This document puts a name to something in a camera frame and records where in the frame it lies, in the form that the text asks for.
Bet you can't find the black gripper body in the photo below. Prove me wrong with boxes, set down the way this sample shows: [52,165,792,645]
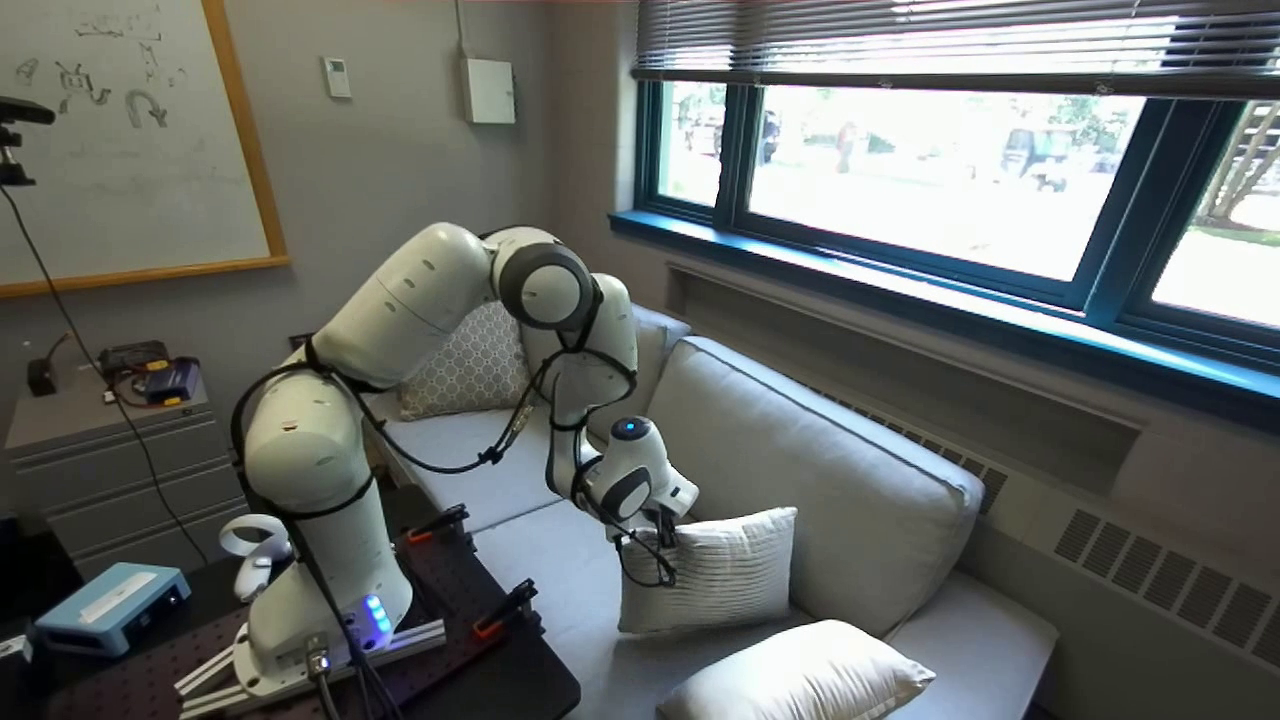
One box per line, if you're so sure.
[629,497,694,543]

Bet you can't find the cream striped pillow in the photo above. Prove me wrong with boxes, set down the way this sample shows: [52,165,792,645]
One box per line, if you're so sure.
[653,615,942,720]
[614,503,800,641]

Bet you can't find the black orange clamp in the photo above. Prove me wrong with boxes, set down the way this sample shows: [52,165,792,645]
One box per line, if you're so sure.
[468,575,539,645]
[395,499,474,552]

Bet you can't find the black robot table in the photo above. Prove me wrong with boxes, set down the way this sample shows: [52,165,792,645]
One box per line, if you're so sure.
[0,499,583,720]

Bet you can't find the light grey sofa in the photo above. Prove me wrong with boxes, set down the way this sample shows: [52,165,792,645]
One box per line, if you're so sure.
[358,260,1066,720]

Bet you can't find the grey lattice patterned pillow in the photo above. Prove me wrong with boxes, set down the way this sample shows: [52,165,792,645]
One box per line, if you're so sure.
[388,298,535,423]

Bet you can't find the white cup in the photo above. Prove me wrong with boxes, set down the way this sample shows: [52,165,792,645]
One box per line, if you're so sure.
[218,514,296,610]

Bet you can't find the wide teal framed window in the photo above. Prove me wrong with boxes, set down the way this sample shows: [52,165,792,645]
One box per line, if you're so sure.
[609,72,1280,434]

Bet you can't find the black electronic device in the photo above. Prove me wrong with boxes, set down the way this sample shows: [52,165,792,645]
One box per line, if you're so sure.
[95,341,214,413]

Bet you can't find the light blue box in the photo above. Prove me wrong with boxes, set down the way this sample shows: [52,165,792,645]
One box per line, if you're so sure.
[33,561,196,659]

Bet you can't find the grey drawer cabinet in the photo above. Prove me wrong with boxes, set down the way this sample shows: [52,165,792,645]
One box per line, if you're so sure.
[4,374,254,575]

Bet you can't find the grey window blinds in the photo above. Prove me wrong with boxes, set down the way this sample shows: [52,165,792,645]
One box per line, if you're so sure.
[634,0,1280,100]

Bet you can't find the wood framed whiteboard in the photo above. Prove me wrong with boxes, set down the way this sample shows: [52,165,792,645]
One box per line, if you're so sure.
[0,0,291,306]

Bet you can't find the metal robot base rail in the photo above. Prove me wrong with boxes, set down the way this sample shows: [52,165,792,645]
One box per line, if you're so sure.
[173,612,453,704]

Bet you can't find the white wall box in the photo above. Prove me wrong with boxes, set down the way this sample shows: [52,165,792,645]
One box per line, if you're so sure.
[460,56,520,133]

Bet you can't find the wall heater cover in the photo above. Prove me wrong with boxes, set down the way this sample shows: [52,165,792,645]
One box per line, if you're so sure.
[852,395,1280,720]

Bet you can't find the white wall thermostat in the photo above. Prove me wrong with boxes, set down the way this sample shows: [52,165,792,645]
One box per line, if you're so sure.
[315,53,358,107]

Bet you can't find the black mounted camera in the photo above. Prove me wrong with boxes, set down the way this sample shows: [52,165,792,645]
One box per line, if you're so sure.
[0,93,60,192]

